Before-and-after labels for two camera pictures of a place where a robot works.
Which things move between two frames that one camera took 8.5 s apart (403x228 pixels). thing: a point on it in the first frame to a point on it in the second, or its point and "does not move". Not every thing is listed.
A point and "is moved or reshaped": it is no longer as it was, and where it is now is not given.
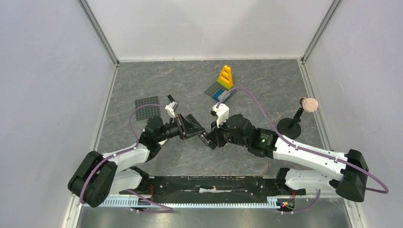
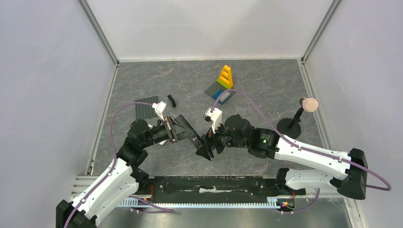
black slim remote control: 210,143 is moved or reshaped
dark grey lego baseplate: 146,108 does not move
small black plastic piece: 170,98 does not move
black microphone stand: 290,128 does not move
